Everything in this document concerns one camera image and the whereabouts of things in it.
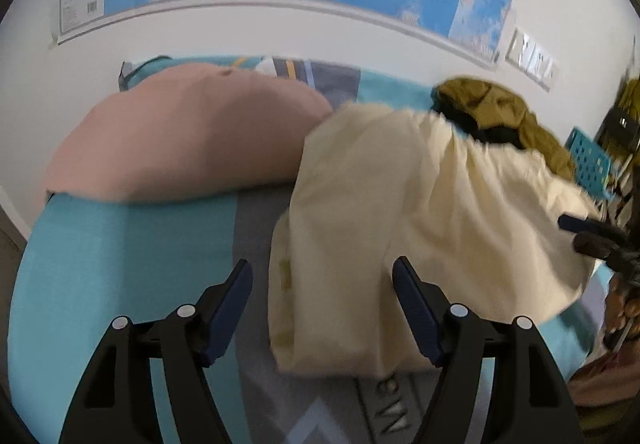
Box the white wall socket panel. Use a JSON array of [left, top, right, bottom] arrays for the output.
[[505, 28, 560, 90]]

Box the person's right hand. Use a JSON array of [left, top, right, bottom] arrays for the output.
[[612, 295, 640, 341]]

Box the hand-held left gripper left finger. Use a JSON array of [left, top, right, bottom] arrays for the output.
[[58, 259, 254, 444]]

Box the teal plastic basket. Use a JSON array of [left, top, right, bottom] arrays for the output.
[[564, 127, 617, 203]]

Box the cream large garment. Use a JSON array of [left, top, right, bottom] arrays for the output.
[[267, 102, 603, 377]]

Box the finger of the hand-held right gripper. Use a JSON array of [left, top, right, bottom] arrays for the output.
[[557, 215, 603, 235], [574, 230, 632, 259]]

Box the olive green jacket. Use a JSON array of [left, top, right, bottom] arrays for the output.
[[431, 78, 580, 185]]

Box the teal and grey bed sheet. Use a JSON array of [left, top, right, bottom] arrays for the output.
[[9, 54, 616, 444]]

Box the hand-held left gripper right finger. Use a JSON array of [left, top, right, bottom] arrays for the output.
[[391, 256, 585, 444]]

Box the pink pillow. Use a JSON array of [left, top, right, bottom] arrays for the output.
[[41, 62, 335, 203]]

